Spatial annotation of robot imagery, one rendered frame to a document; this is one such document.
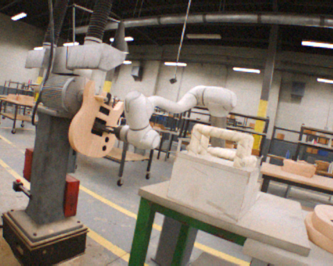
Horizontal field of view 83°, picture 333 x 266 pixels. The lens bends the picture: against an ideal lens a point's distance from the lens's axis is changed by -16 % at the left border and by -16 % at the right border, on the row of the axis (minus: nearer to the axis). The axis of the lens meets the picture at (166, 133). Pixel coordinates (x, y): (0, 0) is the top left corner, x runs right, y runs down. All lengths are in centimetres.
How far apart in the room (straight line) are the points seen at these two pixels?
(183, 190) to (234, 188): 18
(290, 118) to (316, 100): 161
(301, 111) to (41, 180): 1153
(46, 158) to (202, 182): 113
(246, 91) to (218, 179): 1172
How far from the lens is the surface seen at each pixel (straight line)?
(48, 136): 156
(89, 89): 126
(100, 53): 119
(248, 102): 1225
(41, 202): 171
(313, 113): 1210
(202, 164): 74
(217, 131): 73
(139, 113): 101
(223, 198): 73
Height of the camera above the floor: 120
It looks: 3 degrees down
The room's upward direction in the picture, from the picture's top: 12 degrees clockwise
